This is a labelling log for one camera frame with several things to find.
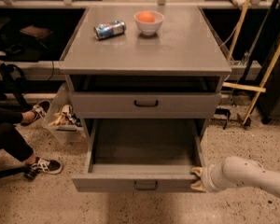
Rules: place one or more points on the black white right sneaker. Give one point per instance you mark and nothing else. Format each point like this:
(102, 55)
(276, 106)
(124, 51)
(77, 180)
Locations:
(38, 111)

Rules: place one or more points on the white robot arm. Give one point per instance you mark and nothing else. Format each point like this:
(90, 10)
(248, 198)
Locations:
(236, 172)

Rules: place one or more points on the grey top drawer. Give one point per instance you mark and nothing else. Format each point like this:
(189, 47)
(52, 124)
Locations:
(133, 105)

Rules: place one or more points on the grey drawer cabinet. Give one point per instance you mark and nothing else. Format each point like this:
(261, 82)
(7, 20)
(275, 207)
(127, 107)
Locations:
(181, 57)

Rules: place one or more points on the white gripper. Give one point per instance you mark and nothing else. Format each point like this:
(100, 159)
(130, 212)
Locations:
(207, 178)

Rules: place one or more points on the brown box on shelf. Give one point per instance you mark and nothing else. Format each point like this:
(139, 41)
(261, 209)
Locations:
(36, 32)

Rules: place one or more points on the black white sneaker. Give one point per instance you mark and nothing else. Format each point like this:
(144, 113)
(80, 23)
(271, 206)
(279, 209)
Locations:
(51, 167)
(38, 111)

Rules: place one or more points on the grey drawer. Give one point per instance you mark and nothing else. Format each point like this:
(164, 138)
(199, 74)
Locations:
(133, 105)
(141, 155)

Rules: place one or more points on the blue crushed soda can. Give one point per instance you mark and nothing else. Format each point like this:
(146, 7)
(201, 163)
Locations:
(109, 29)

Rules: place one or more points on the orange fruit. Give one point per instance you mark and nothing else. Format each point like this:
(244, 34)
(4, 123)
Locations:
(145, 16)

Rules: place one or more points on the white bowl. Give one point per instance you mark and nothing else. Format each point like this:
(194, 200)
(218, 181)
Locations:
(149, 28)

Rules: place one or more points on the black white left sneaker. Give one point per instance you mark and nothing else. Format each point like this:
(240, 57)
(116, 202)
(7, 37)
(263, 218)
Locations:
(51, 167)

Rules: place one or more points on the black office chair base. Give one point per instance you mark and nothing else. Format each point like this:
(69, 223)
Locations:
(28, 173)

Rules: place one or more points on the person legs black pants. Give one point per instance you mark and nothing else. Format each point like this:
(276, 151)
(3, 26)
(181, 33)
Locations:
(11, 140)

